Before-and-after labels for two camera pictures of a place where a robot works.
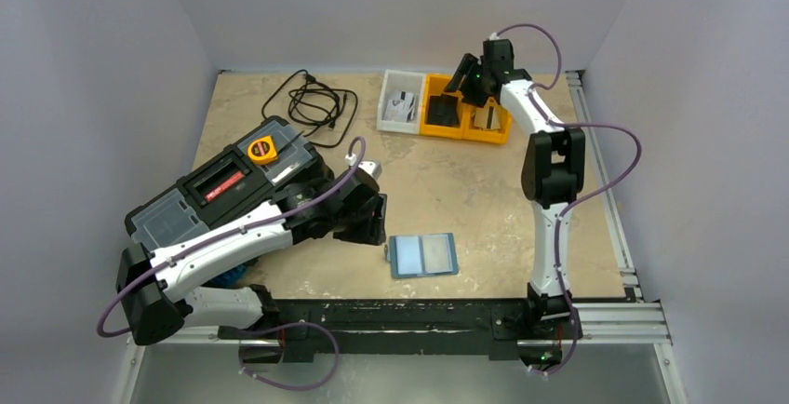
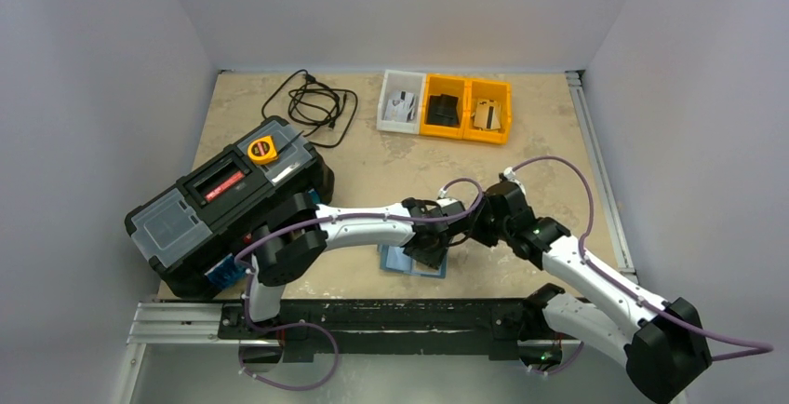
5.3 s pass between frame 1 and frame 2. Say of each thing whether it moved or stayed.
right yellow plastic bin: stayed
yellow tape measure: stayed
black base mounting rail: stayed
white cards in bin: stayed
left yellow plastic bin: stayed
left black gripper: moved
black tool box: stayed
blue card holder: moved
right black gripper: moved
